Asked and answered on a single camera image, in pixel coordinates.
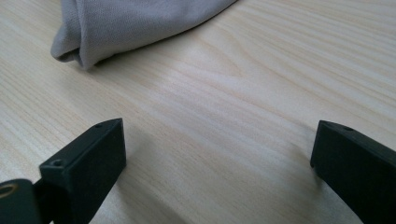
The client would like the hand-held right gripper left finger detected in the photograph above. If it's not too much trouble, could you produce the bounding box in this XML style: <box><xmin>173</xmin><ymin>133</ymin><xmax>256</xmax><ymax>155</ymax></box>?
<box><xmin>38</xmin><ymin>118</ymin><xmax>127</xmax><ymax>224</ymax></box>

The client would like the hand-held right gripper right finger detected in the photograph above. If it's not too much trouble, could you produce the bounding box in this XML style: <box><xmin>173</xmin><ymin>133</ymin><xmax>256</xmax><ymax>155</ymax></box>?
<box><xmin>309</xmin><ymin>119</ymin><xmax>396</xmax><ymax>224</ymax></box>

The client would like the grey cloth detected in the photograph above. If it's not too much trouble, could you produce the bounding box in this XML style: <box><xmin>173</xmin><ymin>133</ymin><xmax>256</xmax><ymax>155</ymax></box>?
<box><xmin>50</xmin><ymin>0</ymin><xmax>239</xmax><ymax>71</ymax></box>

